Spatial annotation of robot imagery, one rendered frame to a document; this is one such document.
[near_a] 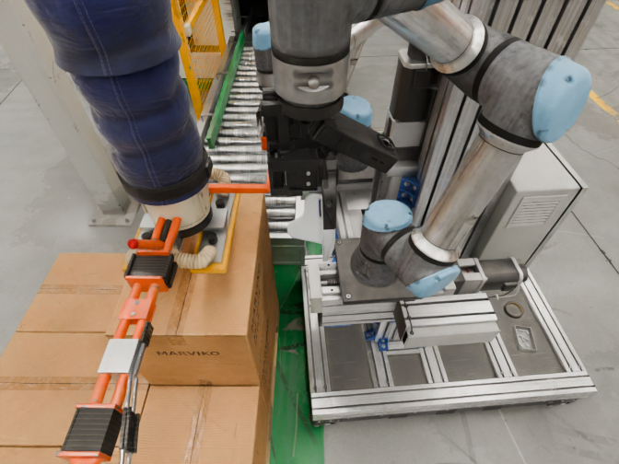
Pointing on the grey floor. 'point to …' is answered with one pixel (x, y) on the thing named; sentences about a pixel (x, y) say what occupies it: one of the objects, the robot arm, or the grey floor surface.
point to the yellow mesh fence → (189, 45)
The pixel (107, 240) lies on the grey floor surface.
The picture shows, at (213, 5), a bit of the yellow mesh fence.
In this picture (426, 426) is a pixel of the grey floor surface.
